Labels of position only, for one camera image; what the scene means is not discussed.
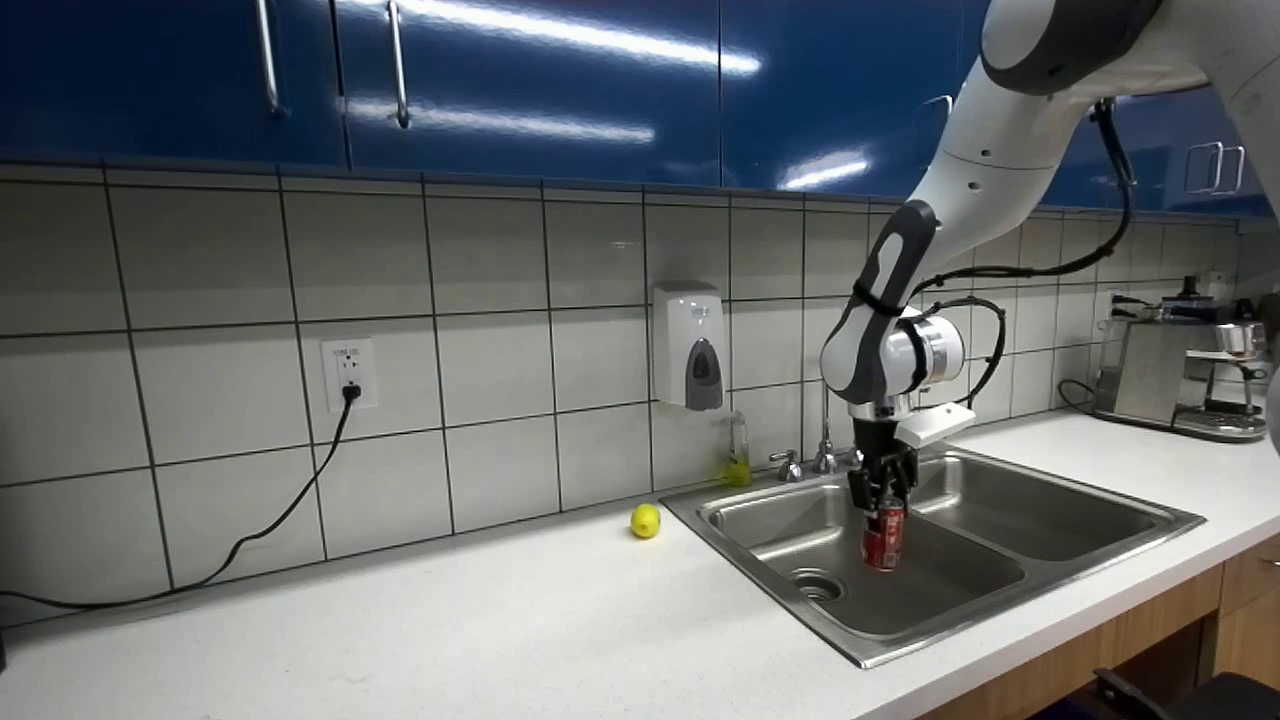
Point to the white wall soap dispenser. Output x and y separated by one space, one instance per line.
681 341

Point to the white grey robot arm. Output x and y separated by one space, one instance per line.
984 147

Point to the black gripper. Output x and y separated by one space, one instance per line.
882 449

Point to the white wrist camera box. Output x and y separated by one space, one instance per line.
942 425

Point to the yellow tennis ball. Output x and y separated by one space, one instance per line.
646 520

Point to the round steel sink drain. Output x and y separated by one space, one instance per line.
819 588

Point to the white wall power outlet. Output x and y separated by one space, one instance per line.
346 363

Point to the stainless steel double sink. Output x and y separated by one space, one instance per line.
933 576

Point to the silver espresso machine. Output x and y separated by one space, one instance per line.
1144 367

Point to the red soda can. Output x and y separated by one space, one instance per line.
882 542

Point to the yellow green soap bottle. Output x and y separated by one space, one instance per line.
739 469

